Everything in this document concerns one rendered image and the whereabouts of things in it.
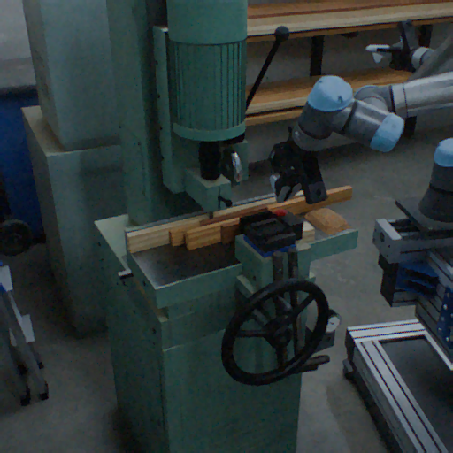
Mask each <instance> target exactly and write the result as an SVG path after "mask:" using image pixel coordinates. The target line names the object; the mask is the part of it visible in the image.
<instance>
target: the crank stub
mask: <svg viewBox="0 0 453 453"><path fill-rule="evenodd" d="M272 301H273V303H274V304H275V306H276V307H277V308H279V311H280V312H281V313H282V314H283V315H284V316H290V315H291V314H292V306H291V305H290V304H289V303H288V302H286V301H285V300H284V299H282V298H281V297H279V296H273V298H272Z"/></svg>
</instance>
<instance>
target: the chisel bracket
mask: <svg viewBox="0 0 453 453"><path fill-rule="evenodd" d="M185 184H186V192H187V193H188V194H189V195H190V196H191V197H192V198H193V199H194V200H196V201H197V202H198V203H199V204H200V205H201V206H202V207H203V208H204V209H205V210H207V211H213V210H217V209H220V208H224V207H226V206H225V203H223V202H222V201H220V200H219V199H218V196H222V197H224V198H225V199H226V200H227V199H229V200H231V198H232V183H231V181H229V180H227V179H226V178H225V177H224V176H222V175H220V177H219V178H217V179H215V180H206V179H203V178H201V177H200V165H199V166H194V167H189V168H186V169H185Z"/></svg>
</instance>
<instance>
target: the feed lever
mask: <svg viewBox="0 0 453 453"><path fill-rule="evenodd" d="M274 36H275V38H276V40H275V42H274V44H273V46H272V48H271V50H270V52H269V54H268V56H267V58H266V60H265V63H264V65H263V67H262V69H261V71H260V73H259V75H258V77H257V79H256V82H255V84H254V86H253V88H251V90H250V92H249V94H248V96H247V100H246V110H245V112H246V111H247V109H248V107H249V106H250V103H251V101H252V98H254V96H255V94H256V93H257V90H258V88H259V86H260V84H261V82H262V79H263V78H264V76H265V73H266V71H267V69H268V67H269V65H270V64H271V61H272V59H273V58H274V56H275V54H276V52H277V50H278V48H279V47H280V43H281V42H285V41H286V40H287V39H288V38H289V30H288V28H287V27H286V26H284V25H280V26H278V27H276V30H275V32H274ZM244 137H245V131H244V132H243V133H242V134H240V135H238V136H236V137H234V138H229V139H225V140H221V141H223V143H224V144H225V145H226V146H227V145H233V144H237V143H242V142H243V140H244Z"/></svg>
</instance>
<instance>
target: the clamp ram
mask: <svg viewBox="0 0 453 453"><path fill-rule="evenodd" d="M271 218H272V211H270V210H267V211H261V212H257V214H252V215H249V216H245V217H241V218H240V221H239V234H244V226H246V225H248V224H253V223H257V222H260V221H264V220H268V219H271Z"/></svg>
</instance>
